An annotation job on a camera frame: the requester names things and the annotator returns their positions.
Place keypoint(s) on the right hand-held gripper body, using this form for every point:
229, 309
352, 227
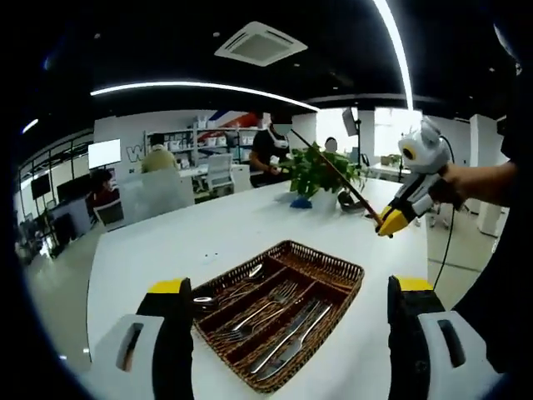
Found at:
429, 150

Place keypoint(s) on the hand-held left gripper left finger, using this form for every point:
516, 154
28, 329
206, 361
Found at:
170, 333

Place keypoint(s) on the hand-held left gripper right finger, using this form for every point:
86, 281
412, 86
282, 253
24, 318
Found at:
410, 333

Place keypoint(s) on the brown wooden chopstick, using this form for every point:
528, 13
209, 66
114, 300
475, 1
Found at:
368, 209

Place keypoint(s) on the silver fork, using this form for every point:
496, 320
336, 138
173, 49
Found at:
231, 334
283, 293

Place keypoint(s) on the brown wicker utensil storage tray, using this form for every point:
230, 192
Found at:
347, 275

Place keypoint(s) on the silver table knife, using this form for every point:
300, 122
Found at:
291, 348
287, 335

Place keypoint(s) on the person's right hand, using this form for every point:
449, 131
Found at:
451, 183

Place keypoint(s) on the dark grey handheld device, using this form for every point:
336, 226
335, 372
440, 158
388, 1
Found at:
350, 206

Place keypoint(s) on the tripod light panel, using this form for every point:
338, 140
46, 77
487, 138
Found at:
349, 118

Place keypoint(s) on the green potted plant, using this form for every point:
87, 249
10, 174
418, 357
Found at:
316, 175

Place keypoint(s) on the small blue object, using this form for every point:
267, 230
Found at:
300, 204

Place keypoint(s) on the person's torso black clothing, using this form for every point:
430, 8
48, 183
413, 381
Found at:
499, 271

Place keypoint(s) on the straight ceiling light strip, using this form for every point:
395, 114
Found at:
400, 46

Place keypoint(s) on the translucent white partition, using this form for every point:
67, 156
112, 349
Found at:
154, 191

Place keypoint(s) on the white mesh office chair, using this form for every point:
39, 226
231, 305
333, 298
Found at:
218, 168

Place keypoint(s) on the black desk monitors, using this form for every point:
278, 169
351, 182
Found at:
73, 185

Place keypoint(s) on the bright white screen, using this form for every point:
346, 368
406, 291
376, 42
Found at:
104, 154

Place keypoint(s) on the white shelving unit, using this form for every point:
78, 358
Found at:
208, 139

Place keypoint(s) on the ceiling air conditioner vent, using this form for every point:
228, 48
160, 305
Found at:
260, 43

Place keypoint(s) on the curved ceiling light strip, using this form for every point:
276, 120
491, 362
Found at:
208, 84

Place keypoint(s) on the short ceiling light strip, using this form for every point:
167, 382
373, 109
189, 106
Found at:
30, 126

